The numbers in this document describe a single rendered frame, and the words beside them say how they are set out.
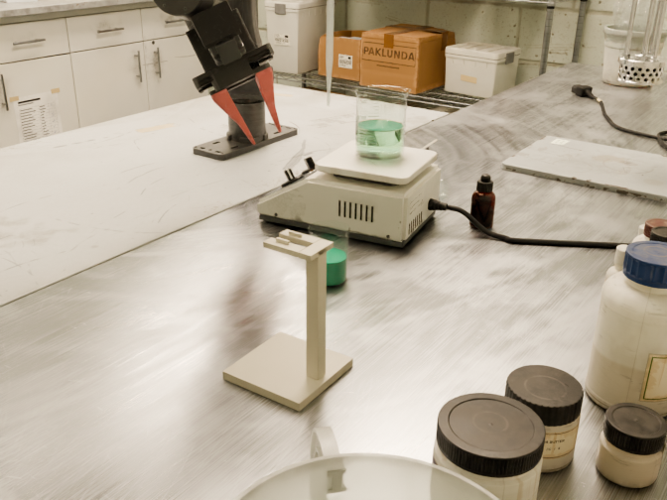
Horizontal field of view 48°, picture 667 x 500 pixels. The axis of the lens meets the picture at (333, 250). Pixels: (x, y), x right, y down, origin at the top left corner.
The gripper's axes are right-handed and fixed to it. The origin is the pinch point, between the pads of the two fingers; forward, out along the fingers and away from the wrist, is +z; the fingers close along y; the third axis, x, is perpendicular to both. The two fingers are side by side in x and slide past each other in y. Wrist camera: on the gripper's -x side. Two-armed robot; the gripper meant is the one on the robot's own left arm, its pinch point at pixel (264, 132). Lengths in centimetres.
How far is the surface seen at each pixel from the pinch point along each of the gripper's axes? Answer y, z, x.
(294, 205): -0.7, 9.6, -2.5
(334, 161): 6.0, 6.8, -4.1
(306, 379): -6.8, 20.3, -33.9
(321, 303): -2.9, 14.6, -35.9
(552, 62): 130, 21, 219
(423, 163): 15.3, 11.5, -5.5
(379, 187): 9.0, 11.5, -7.8
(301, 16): 45, -45, 252
